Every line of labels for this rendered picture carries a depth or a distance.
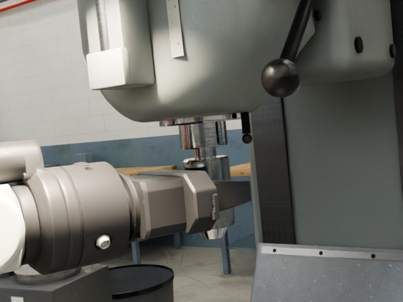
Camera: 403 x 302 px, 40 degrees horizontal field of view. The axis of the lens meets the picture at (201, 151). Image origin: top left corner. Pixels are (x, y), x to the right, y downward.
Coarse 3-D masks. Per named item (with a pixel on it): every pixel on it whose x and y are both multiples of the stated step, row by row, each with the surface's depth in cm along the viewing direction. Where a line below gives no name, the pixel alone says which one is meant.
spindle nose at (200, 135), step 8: (184, 128) 54; (192, 128) 53; (200, 128) 53; (208, 128) 53; (216, 128) 53; (224, 128) 54; (184, 136) 54; (192, 136) 53; (200, 136) 53; (208, 136) 53; (216, 136) 53; (224, 136) 54; (184, 144) 54; (192, 144) 53; (200, 144) 53; (208, 144) 53; (216, 144) 53; (224, 144) 54
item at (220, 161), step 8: (184, 160) 55; (192, 160) 54; (200, 160) 53; (208, 160) 53; (216, 160) 53; (224, 160) 54; (184, 168) 55; (192, 168) 54; (200, 168) 53; (208, 168) 53
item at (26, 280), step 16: (16, 272) 75; (32, 272) 74; (64, 272) 74; (80, 272) 76; (96, 272) 77; (0, 288) 73; (16, 288) 72; (32, 288) 71; (48, 288) 70; (64, 288) 71; (80, 288) 74; (96, 288) 76
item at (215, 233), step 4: (220, 228) 54; (224, 228) 55; (200, 232) 55; (204, 232) 55; (208, 232) 54; (212, 232) 54; (216, 232) 54; (220, 232) 55; (224, 232) 55; (204, 236) 55; (208, 236) 55; (212, 236) 55; (216, 236) 55; (220, 236) 55
